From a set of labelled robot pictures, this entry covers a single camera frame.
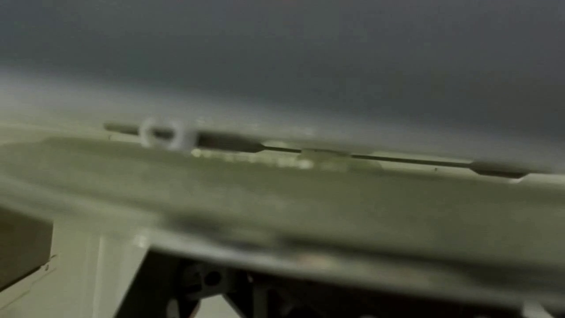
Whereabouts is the stainless steel microwave oven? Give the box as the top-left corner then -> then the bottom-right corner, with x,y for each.
0,0 -> 565,318

